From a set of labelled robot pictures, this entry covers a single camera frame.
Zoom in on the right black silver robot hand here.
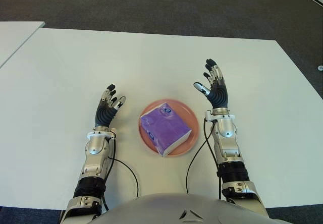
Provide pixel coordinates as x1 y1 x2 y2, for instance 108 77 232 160
193 59 230 110

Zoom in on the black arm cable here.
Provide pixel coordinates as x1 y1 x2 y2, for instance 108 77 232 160
186 118 223 201
102 138 139 211

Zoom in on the silver robot torso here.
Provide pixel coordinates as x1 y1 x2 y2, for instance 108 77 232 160
94 193 272 224

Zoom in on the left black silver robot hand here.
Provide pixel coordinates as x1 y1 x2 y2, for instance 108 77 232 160
94 83 126 128

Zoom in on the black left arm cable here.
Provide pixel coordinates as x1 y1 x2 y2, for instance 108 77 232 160
102 138 139 211

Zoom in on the white neighbouring table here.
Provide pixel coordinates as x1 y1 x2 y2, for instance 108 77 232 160
0 21 46 70

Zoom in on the pink round plate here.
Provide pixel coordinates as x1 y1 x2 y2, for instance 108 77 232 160
138 99 200 157

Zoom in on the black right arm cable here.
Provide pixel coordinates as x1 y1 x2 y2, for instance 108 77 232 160
186 118 223 201

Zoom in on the purple tissue paper pack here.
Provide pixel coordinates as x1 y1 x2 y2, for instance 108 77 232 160
140 102 192 157

